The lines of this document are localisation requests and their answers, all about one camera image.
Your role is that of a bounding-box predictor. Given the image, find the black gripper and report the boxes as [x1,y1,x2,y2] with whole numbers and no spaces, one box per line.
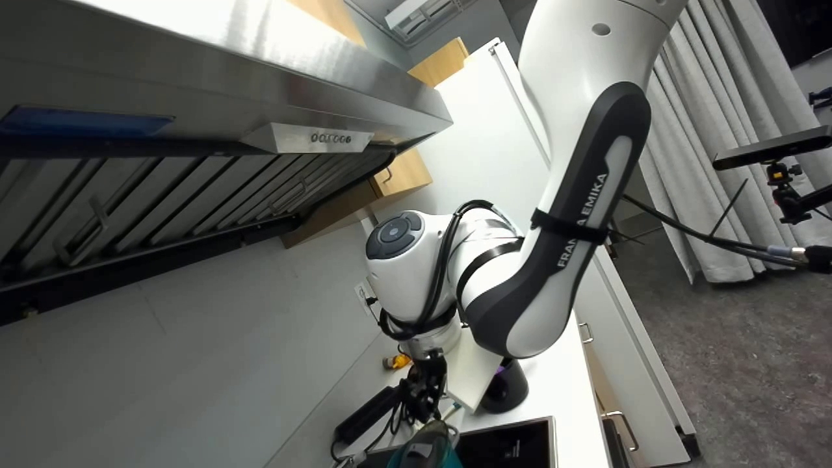
[403,351,451,426]

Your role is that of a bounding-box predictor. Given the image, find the yellow plug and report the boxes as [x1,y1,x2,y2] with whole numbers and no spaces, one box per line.
[386,348,417,375]

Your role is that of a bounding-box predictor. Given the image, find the white flat panel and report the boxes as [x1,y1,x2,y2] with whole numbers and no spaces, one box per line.
[443,330,503,411]

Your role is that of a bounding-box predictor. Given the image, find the black power strip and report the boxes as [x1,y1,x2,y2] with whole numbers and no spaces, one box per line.
[330,386,405,446]

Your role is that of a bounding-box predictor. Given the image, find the black induction cooktop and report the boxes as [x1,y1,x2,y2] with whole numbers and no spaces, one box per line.
[453,417,556,468]

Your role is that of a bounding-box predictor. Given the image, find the wooden base cabinet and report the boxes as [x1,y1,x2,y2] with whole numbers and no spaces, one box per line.
[572,316,654,468]

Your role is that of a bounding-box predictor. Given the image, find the white tall refrigerator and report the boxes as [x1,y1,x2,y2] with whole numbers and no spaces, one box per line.
[405,35,703,465]

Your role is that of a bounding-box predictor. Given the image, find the stainless steel range hood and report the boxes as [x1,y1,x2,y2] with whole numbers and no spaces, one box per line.
[0,0,455,329]

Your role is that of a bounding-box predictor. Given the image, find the white curtains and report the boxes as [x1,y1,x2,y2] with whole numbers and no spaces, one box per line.
[634,0,832,286]

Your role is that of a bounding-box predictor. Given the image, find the black pot with silver handle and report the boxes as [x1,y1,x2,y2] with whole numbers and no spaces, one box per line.
[479,357,533,417]

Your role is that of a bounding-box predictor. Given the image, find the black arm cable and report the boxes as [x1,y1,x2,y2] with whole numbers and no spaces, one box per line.
[375,193,832,343]

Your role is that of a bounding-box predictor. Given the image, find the black camera rig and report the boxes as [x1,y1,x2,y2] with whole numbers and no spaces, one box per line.
[711,125,832,230]

